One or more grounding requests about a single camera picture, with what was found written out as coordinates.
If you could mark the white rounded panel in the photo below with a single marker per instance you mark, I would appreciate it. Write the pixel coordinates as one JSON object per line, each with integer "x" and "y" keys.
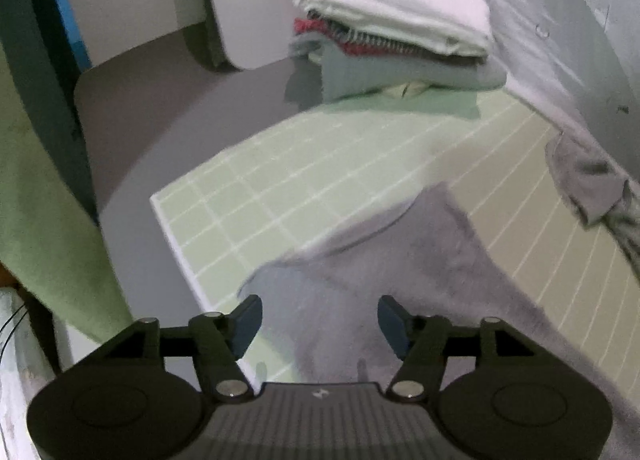
{"x": 250, "y": 5}

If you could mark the green cloth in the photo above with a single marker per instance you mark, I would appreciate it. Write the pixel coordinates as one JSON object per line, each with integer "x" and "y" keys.
{"x": 45, "y": 220}

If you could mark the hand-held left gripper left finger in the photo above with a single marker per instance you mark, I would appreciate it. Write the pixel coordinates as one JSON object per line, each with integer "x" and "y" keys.
{"x": 247, "y": 324}

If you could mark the dark green frame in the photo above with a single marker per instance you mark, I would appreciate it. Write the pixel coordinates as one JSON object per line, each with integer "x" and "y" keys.
{"x": 40, "y": 90}

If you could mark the green checked mat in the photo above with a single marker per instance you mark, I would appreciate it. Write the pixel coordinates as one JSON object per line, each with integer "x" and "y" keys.
{"x": 280, "y": 180}

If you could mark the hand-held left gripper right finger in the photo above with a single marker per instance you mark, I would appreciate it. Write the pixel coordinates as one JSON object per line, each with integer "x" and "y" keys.
{"x": 392, "y": 324}

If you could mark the pale yellow folded garment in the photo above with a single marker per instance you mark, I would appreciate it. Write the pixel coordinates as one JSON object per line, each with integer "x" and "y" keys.
{"x": 407, "y": 89}

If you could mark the red striped folded garment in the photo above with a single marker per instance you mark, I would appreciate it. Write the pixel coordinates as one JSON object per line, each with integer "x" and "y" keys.
{"x": 350, "y": 43}

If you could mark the blue strip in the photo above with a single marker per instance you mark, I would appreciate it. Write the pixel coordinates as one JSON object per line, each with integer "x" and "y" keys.
{"x": 67, "y": 10}

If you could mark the grey towel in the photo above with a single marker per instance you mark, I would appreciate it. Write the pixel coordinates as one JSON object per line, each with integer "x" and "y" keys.
{"x": 400, "y": 250}

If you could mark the crumpled grey garment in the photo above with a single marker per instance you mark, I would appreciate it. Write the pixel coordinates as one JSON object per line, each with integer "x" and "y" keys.
{"x": 585, "y": 175}

